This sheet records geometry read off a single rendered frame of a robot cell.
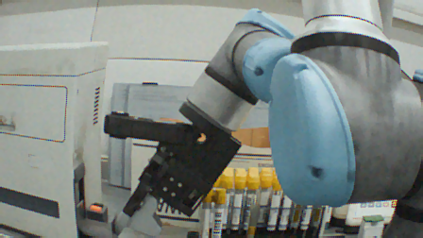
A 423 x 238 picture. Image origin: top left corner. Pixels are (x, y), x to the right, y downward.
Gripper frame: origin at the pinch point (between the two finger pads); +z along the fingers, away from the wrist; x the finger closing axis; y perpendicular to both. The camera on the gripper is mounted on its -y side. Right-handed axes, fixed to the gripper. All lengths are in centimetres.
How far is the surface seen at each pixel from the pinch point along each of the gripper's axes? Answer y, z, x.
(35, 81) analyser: -21.5, -10.6, -4.5
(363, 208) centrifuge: 35.3, -20.4, 22.0
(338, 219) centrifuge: 33.1, -15.5, 26.8
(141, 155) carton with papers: -2.6, -6.8, 25.0
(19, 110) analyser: -21.9, -5.4, -4.5
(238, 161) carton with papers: 10.2, -14.8, 25.0
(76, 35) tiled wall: -32, -13, 59
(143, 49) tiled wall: -15, -18, 60
